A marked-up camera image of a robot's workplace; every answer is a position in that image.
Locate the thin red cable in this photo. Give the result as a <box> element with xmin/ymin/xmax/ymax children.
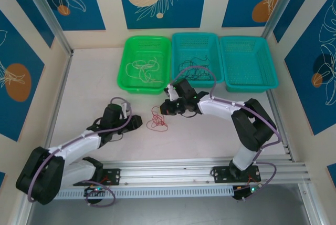
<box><xmin>145</xmin><ymin>106</ymin><xmax>169</xmax><ymax>132</ymax></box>

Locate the thin purple cable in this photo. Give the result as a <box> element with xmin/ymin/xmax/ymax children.
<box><xmin>179</xmin><ymin>54</ymin><xmax>212</xmax><ymax>81</ymax></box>

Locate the thin white cable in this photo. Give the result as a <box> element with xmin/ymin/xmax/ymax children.
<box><xmin>125</xmin><ymin>56</ymin><xmax>163</xmax><ymax>84</ymax></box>

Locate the green plastic basket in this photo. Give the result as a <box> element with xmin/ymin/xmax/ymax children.
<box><xmin>117</xmin><ymin>35</ymin><xmax>173</xmax><ymax>95</ymax></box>

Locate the teal plastic basket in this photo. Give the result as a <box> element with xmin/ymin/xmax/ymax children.
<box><xmin>219</xmin><ymin>36</ymin><xmax>279</xmax><ymax>93</ymax></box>
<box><xmin>171</xmin><ymin>32</ymin><xmax>225</xmax><ymax>88</ymax></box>

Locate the black controller board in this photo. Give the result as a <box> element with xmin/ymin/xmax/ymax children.
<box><xmin>232</xmin><ymin>186</ymin><xmax>260</xmax><ymax>201</ymax></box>
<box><xmin>83</xmin><ymin>186</ymin><xmax>109</xmax><ymax>197</ymax></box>

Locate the purple arm harness cable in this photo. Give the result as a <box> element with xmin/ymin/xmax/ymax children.
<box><xmin>27</xmin><ymin>96</ymin><xmax>132</xmax><ymax>203</ymax></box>
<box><xmin>172</xmin><ymin>66</ymin><xmax>281</xmax><ymax>163</ymax></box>

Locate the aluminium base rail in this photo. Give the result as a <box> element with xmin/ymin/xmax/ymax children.
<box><xmin>52</xmin><ymin>158</ymin><xmax>312</xmax><ymax>184</ymax></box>

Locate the aluminium side rail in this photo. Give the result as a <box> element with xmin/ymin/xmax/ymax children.
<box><xmin>265</xmin><ymin>88</ymin><xmax>325</xmax><ymax>225</ymax></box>
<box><xmin>14</xmin><ymin>51</ymin><xmax>75</xmax><ymax>225</ymax></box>

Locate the slotted grey cable duct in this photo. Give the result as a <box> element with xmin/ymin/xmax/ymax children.
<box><xmin>54</xmin><ymin>185</ymin><xmax>234</xmax><ymax>199</ymax></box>

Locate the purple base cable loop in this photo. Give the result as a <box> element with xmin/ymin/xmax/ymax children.
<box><xmin>236</xmin><ymin>162</ymin><xmax>278</xmax><ymax>202</ymax></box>
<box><xmin>86</xmin><ymin>182</ymin><xmax>116</xmax><ymax>207</ymax></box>

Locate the aluminium frame post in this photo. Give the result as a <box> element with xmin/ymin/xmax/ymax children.
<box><xmin>261</xmin><ymin>0</ymin><xmax>301</xmax><ymax>40</ymax></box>
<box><xmin>19</xmin><ymin>0</ymin><xmax>75</xmax><ymax>57</ymax></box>

